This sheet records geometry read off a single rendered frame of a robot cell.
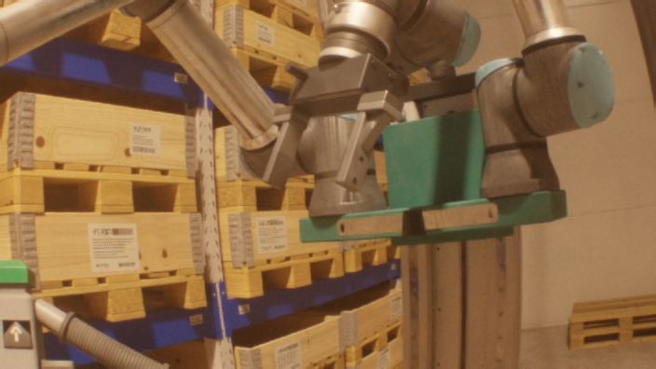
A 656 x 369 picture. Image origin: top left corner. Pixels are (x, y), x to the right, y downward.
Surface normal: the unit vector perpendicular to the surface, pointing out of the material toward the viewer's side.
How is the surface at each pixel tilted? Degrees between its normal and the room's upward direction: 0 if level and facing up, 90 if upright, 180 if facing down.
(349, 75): 66
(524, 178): 70
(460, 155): 90
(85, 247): 90
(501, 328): 90
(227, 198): 90
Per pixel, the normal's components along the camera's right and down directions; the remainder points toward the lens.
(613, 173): -0.51, -0.04
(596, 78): 0.40, -0.02
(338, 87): -0.73, -0.40
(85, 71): 0.86, -0.11
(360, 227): -0.68, -0.01
